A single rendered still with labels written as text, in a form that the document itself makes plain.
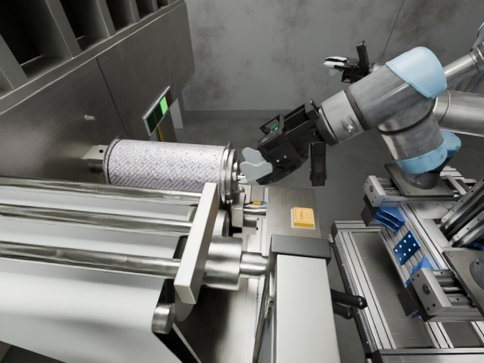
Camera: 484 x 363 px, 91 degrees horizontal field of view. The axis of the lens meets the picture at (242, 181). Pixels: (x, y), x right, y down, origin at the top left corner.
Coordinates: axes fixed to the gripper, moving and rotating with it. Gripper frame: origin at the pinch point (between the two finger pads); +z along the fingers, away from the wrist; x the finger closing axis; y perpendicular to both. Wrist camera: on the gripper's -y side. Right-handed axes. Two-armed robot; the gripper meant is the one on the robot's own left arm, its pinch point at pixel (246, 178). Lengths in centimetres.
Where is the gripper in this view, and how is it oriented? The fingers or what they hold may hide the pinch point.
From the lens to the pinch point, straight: 52.0
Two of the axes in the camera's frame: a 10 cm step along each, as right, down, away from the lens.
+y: -6.4, -5.9, -4.9
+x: -1.1, 7.0, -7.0
